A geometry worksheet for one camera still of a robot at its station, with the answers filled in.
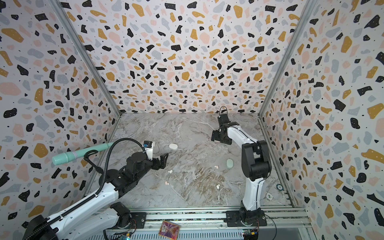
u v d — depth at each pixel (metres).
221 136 0.84
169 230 0.70
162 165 0.73
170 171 0.90
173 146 1.00
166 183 0.85
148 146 0.68
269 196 0.82
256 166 0.53
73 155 0.62
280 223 0.74
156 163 0.71
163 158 0.71
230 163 0.93
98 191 0.50
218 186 0.85
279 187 0.86
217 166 0.92
